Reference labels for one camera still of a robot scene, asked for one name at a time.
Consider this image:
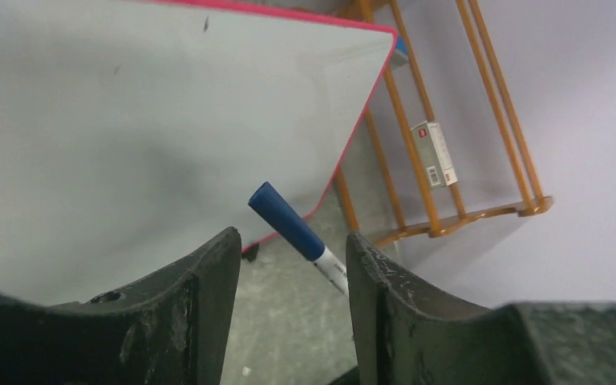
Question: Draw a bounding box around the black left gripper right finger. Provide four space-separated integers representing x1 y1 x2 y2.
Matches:
346 233 616 384

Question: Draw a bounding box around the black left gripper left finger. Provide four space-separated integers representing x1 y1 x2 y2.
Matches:
0 227 241 384

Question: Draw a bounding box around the blue marker cap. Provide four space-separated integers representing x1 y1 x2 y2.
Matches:
248 181 326 262

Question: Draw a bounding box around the pink framed whiteboard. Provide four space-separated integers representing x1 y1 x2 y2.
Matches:
0 1 396 304

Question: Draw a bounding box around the white red small box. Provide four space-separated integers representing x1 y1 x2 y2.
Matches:
411 121 458 189

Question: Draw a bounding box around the orange wooden tiered rack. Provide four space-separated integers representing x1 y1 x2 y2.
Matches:
333 1 553 246

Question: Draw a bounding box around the blue eraser on rack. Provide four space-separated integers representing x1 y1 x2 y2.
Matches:
389 36 409 69

